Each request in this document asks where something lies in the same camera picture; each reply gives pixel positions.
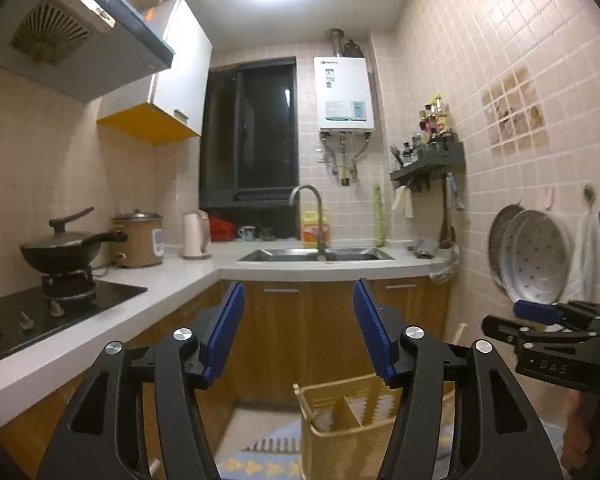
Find wooden kitchen cabinets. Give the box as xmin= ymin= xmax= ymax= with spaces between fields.
xmin=0 ymin=278 xmax=451 ymax=478

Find grey hanging towel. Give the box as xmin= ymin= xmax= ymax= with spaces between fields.
xmin=562 ymin=211 xmax=600 ymax=304

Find perforated metal steamer tray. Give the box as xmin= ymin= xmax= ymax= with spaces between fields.
xmin=498 ymin=209 xmax=571 ymax=304

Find white countertop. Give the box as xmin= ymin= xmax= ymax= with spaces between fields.
xmin=0 ymin=243 xmax=446 ymax=428

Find blue patterned rug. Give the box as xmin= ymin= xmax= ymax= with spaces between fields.
xmin=212 ymin=408 xmax=566 ymax=480

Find brown rice cooker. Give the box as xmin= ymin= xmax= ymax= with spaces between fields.
xmin=111 ymin=210 xmax=164 ymax=269

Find black gas stove top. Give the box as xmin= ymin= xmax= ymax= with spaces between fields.
xmin=0 ymin=281 xmax=147 ymax=360

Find beige slotted utensil basket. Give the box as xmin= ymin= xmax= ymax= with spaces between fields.
xmin=294 ymin=374 xmax=402 ymax=479

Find black wok with lid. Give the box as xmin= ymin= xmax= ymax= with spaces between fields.
xmin=19 ymin=207 xmax=129 ymax=275

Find pink electric kettle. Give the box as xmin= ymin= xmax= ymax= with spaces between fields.
xmin=181 ymin=210 xmax=211 ymax=260

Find red basket on sill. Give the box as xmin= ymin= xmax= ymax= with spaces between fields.
xmin=209 ymin=216 xmax=237 ymax=243

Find white mug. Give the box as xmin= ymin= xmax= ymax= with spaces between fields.
xmin=236 ymin=226 xmax=257 ymax=242

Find green hanging brush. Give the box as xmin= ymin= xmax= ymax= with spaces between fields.
xmin=373 ymin=183 xmax=386 ymax=248

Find stainless steel sink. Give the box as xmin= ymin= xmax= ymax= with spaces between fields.
xmin=240 ymin=248 xmax=392 ymax=262

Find metal faucet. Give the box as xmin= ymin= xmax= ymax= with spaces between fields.
xmin=287 ymin=184 xmax=330 ymax=261

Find yellow detergent bottle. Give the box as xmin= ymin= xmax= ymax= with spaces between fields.
xmin=300 ymin=210 xmax=330 ymax=248

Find dark window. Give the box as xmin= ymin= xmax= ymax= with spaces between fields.
xmin=199 ymin=58 xmax=299 ymax=209

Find white gas water heater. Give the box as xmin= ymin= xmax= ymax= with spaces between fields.
xmin=314 ymin=56 xmax=375 ymax=133

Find range hood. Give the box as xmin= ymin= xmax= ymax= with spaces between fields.
xmin=0 ymin=0 xmax=174 ymax=102

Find black wall spice shelf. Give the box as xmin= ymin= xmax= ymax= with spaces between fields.
xmin=390 ymin=142 xmax=465 ymax=193

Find white wall cabinet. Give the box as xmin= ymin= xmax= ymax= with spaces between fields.
xmin=97 ymin=0 xmax=212 ymax=145

